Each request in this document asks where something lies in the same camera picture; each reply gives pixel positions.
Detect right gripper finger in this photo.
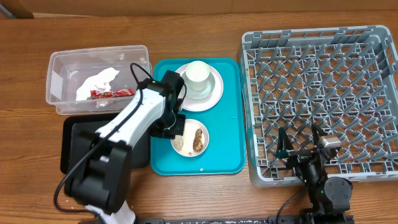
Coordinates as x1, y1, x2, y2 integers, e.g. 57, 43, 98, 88
311, 123, 326, 146
275, 128, 294, 159

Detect white rice pile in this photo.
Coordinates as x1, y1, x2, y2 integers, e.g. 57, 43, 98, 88
176, 123, 197, 156

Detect small pink bowl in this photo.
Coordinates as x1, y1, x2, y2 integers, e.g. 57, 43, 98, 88
171, 119, 210, 157

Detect brown food piece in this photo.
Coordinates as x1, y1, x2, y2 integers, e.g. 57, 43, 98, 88
193, 129, 203, 152

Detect red snack wrapper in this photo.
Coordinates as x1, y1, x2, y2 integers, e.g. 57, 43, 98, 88
90, 88, 134, 100

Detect white napkin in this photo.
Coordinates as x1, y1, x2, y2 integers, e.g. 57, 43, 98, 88
76, 67, 120, 101

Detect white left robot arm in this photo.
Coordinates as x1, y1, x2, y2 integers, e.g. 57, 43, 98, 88
58, 70, 186, 223

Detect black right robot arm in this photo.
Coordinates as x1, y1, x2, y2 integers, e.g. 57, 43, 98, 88
275, 123, 354, 223

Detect grey dishwasher rack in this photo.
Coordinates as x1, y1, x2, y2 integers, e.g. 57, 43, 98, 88
238, 26, 397, 187

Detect large pink plate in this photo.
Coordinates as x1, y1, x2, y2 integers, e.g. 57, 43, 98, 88
176, 63, 224, 112

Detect grey bowl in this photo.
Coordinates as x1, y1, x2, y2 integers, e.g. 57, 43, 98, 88
182, 72, 215, 100

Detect cream cup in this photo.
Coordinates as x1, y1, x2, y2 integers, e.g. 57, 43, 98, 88
185, 60, 210, 91

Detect teal serving tray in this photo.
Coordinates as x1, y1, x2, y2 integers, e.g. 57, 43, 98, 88
150, 57, 246, 175

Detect clear plastic bin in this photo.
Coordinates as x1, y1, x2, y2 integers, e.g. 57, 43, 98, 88
45, 45, 152, 115

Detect black plastic tray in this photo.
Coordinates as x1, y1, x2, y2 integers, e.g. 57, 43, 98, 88
60, 113, 150, 174

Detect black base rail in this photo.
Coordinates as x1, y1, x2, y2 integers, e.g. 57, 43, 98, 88
134, 215, 355, 224

